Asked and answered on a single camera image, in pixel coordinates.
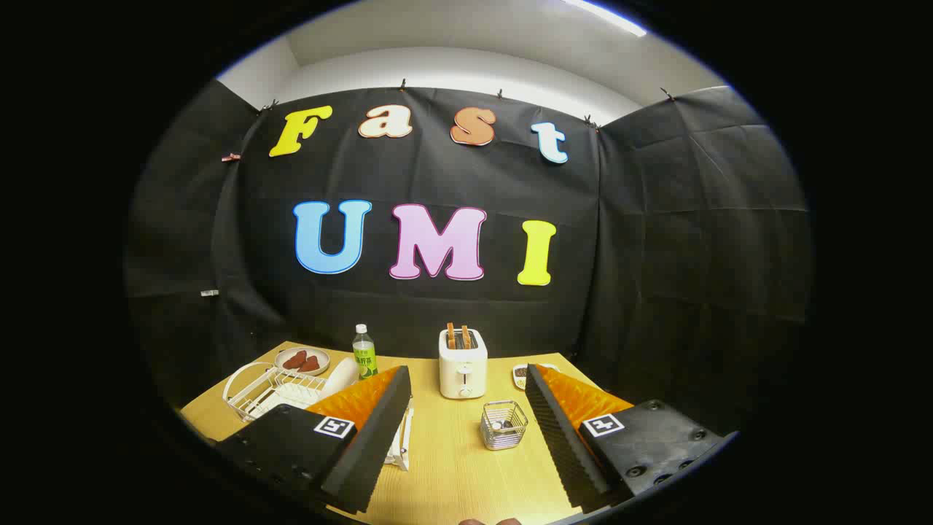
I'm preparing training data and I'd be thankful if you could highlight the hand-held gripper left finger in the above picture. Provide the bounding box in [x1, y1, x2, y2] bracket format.
[215, 365, 413, 516]

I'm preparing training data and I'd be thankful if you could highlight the white toaster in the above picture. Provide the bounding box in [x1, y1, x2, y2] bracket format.
[438, 328, 488, 400]

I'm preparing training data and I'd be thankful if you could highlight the metal wire basket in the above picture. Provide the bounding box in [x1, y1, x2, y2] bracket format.
[480, 400, 528, 451]

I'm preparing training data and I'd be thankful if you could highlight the small white plate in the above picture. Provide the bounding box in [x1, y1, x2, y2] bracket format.
[275, 346, 331, 377]

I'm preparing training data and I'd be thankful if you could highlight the green label drink bottle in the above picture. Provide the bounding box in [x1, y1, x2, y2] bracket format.
[353, 324, 379, 381]

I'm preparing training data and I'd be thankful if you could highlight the white divided snack dish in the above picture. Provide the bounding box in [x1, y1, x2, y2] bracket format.
[512, 363, 561, 391]

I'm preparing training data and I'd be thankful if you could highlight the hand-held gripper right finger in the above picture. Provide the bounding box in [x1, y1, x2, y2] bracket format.
[524, 363, 737, 515]

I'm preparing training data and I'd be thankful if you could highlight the large white plate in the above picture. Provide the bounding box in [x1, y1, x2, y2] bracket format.
[321, 357, 360, 399]

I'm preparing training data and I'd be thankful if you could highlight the white wire dish rack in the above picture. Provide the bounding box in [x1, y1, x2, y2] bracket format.
[222, 361, 415, 472]

